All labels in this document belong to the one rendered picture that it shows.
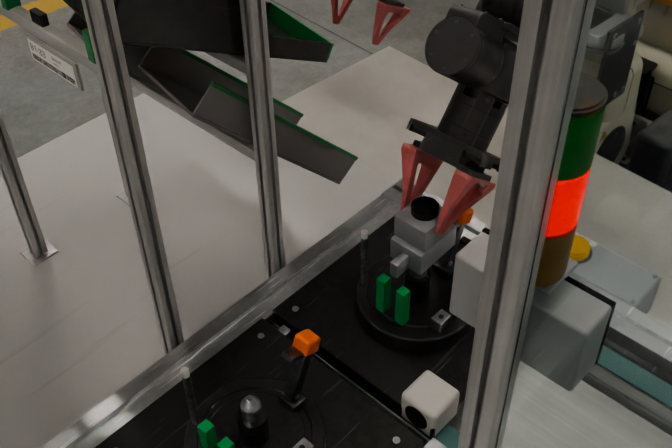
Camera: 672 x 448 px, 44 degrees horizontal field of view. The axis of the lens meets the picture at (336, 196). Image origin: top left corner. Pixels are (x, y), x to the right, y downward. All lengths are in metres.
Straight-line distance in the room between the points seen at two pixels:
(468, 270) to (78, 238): 0.75
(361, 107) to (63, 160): 0.52
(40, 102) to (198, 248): 2.06
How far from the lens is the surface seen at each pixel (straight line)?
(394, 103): 1.50
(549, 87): 0.49
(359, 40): 3.39
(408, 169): 0.88
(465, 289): 0.68
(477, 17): 0.80
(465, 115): 0.86
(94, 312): 1.17
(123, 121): 0.79
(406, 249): 0.90
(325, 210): 1.27
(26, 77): 3.39
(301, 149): 1.03
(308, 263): 1.05
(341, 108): 1.48
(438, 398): 0.88
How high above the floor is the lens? 1.71
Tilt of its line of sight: 41 degrees down
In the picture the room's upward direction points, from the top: 1 degrees counter-clockwise
